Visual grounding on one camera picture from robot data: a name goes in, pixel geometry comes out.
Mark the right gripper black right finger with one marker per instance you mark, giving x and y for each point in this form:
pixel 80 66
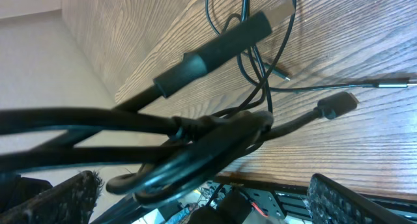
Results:
pixel 330 202

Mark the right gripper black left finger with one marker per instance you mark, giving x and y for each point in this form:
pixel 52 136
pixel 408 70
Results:
pixel 29 200

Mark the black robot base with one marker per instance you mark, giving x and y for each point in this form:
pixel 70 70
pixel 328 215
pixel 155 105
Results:
pixel 227 200

